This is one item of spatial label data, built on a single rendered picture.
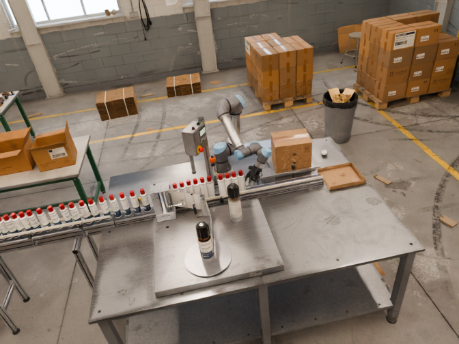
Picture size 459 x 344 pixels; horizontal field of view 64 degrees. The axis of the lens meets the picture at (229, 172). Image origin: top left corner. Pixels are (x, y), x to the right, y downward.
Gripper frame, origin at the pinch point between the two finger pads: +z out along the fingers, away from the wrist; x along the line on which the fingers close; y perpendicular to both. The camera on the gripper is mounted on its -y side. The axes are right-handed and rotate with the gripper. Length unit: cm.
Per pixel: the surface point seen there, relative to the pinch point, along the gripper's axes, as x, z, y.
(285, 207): 25.9, -2.8, 22.6
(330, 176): 66, -26, -3
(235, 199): -18.5, -5.2, 31.3
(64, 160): -136, 88, -106
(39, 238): -134, 86, 6
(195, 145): -51, -21, 1
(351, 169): 83, -36, -7
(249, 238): -6, 10, 51
